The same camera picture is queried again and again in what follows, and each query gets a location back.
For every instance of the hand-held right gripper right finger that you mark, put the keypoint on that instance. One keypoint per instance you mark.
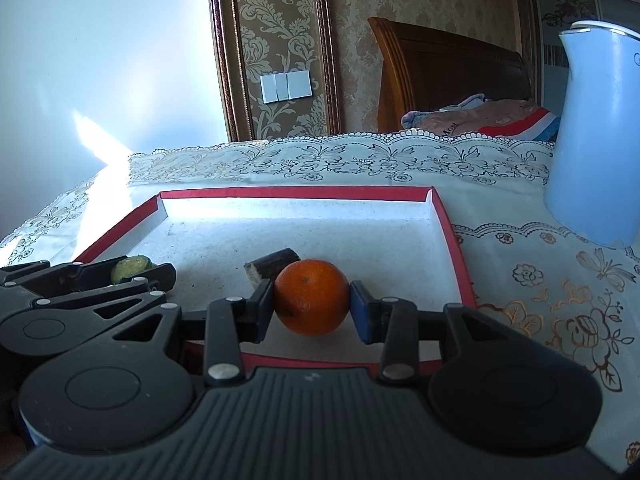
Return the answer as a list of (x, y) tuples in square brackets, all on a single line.
[(359, 312)]

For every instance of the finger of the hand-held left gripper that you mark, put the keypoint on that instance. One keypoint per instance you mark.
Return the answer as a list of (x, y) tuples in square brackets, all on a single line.
[(150, 282), (65, 275)]

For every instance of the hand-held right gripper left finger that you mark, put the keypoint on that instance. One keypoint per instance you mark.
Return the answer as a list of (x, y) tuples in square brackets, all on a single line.
[(260, 312)]

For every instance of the green cucumber piece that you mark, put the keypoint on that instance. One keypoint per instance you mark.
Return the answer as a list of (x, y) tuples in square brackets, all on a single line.
[(129, 267)]

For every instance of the eggplant slice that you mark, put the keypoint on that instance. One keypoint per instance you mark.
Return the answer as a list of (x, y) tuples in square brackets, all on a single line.
[(270, 265)]

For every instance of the orange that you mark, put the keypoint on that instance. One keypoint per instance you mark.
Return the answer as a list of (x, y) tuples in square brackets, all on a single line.
[(311, 297)]

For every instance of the red cardboard tray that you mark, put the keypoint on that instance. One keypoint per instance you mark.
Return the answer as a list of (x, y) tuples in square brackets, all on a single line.
[(310, 230)]

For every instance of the striped pink blanket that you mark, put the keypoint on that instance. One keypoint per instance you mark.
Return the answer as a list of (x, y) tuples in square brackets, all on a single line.
[(480, 120)]

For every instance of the wooden headboard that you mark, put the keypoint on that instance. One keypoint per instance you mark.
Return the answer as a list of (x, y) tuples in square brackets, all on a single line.
[(450, 70)]

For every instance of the pale blue kettle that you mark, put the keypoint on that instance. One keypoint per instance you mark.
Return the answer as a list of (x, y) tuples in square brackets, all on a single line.
[(595, 135)]

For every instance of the patterned wardrobe door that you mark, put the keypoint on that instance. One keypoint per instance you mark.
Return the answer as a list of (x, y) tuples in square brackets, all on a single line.
[(555, 25)]

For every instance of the white wall switch panel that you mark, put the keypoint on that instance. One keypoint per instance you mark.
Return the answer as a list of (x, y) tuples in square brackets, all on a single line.
[(286, 86)]

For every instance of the brown framed wall panel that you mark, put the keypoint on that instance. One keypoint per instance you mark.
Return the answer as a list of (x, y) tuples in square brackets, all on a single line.
[(280, 35)]

